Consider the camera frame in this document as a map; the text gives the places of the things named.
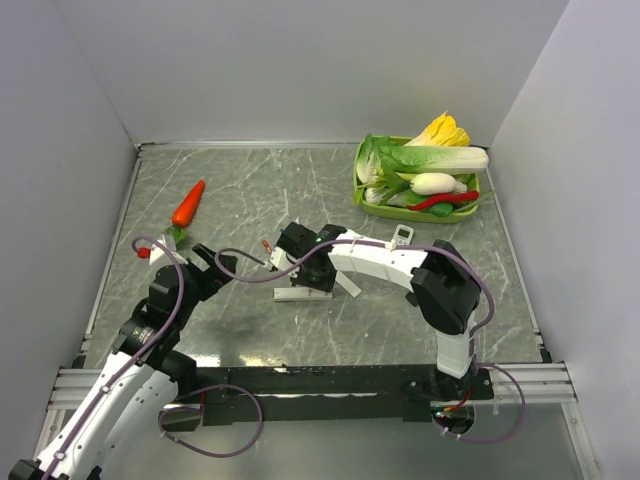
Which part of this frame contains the red toy chili pepper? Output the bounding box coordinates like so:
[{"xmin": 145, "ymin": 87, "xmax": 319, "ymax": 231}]
[{"xmin": 408, "ymin": 190, "xmax": 480, "ymax": 211}]

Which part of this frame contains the green toy pepper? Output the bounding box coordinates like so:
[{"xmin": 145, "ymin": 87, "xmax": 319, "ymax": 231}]
[{"xmin": 428, "ymin": 202, "xmax": 454, "ymax": 218}]

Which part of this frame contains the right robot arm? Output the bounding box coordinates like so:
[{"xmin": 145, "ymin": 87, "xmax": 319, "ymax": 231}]
[{"xmin": 270, "ymin": 222, "xmax": 481, "ymax": 399}]

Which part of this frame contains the green toy bok choy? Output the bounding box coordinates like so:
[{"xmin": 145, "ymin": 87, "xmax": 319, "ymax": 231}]
[{"xmin": 353, "ymin": 173, "xmax": 409, "ymax": 205}]

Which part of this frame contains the yellow toy cabbage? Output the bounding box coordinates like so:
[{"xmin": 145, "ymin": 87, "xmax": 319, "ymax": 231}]
[{"xmin": 406, "ymin": 111, "xmax": 471, "ymax": 147}]

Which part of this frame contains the toy napa cabbage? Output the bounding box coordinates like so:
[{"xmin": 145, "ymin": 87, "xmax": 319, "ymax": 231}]
[{"xmin": 354, "ymin": 134, "xmax": 489, "ymax": 186}]

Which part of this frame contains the white remote control body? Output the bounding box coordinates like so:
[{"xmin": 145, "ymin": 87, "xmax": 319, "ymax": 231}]
[{"xmin": 273, "ymin": 287, "xmax": 332, "ymax": 302}]

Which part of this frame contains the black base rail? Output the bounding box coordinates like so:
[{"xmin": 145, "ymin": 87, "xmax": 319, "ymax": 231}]
[{"xmin": 169, "ymin": 364, "xmax": 494, "ymax": 426}]

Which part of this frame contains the orange toy carrot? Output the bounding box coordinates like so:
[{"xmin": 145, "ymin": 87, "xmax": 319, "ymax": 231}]
[{"xmin": 168, "ymin": 180, "xmax": 206, "ymax": 244}]

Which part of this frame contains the green plastic basket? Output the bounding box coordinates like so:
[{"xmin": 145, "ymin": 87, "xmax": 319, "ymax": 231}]
[{"xmin": 353, "ymin": 166, "xmax": 493, "ymax": 224}]

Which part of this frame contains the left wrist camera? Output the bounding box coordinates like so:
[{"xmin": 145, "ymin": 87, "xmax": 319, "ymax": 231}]
[{"xmin": 137, "ymin": 233, "xmax": 184, "ymax": 268}]

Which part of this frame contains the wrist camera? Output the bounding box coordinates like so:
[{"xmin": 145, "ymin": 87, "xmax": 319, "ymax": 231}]
[
  {"xmin": 137, "ymin": 233, "xmax": 184, "ymax": 268},
  {"xmin": 269, "ymin": 247, "xmax": 295, "ymax": 271}
]

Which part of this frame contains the white remote battery cover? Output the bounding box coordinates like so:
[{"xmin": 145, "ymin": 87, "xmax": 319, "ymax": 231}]
[{"xmin": 335, "ymin": 272, "xmax": 362, "ymax": 298}]

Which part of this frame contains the white toy radish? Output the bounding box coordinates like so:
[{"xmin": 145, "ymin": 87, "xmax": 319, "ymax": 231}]
[{"xmin": 410, "ymin": 173, "xmax": 468, "ymax": 196}]

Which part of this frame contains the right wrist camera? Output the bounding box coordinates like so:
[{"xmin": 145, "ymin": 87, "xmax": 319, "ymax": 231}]
[{"xmin": 269, "ymin": 247, "xmax": 295, "ymax": 271}]

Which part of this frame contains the small white remote control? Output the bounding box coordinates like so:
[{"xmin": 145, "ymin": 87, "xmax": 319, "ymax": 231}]
[{"xmin": 392, "ymin": 224, "xmax": 415, "ymax": 247}]

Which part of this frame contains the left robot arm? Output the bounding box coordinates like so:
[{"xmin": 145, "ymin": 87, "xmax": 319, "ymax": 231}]
[{"xmin": 9, "ymin": 244, "xmax": 237, "ymax": 479}]

